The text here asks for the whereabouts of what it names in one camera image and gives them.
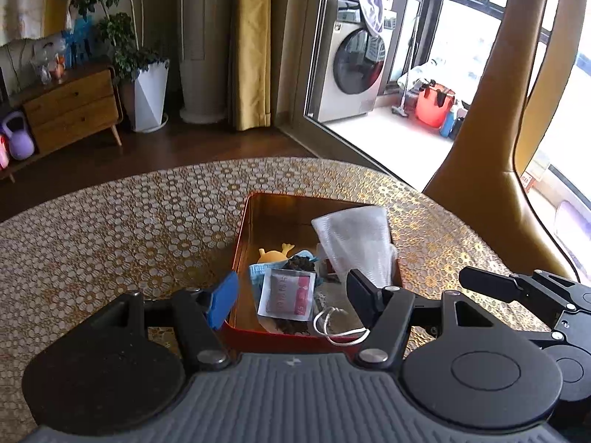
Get clear plastic mesh bag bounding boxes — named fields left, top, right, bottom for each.
left=311, top=206, right=398, bottom=288

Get pink white sachet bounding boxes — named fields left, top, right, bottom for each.
left=257, top=268, right=315, bottom=322

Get yellow rubber duck toy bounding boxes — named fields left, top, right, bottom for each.
left=257, top=243, right=294, bottom=264

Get dark brown scrunchie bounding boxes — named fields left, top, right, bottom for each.
left=281, top=255, right=315, bottom=274

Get red tin box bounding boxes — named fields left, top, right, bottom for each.
left=221, top=193, right=402, bottom=354

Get mustard leather chair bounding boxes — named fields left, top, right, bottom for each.
left=424, top=0, right=579, bottom=280

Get red bucket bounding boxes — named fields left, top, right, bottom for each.
left=415, top=81, right=456, bottom=129

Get mustard yellow curtain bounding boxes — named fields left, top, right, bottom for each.
left=228, top=0, right=271, bottom=131

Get white geometric planter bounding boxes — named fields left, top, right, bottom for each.
left=132, top=60, right=169, bottom=133

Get wooden drawer cabinet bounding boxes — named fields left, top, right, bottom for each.
left=1, top=57, right=123, bottom=180

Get purple kettlebell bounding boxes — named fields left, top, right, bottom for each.
left=1, top=111, right=35, bottom=161

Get pink toy case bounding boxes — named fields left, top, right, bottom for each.
left=0, top=134, right=10, bottom=170

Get silver washing machine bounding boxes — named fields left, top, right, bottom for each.
left=311, top=0, right=397, bottom=123

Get glass figurine ornaments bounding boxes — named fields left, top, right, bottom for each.
left=31, top=34, right=66, bottom=85

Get white standing air conditioner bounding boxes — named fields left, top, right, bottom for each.
left=179, top=0, right=229, bottom=124

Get green potted tree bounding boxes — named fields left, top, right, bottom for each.
left=70, top=0, right=169, bottom=81

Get floral sheet on wall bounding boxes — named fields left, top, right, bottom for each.
left=0, top=0, right=77, bottom=47

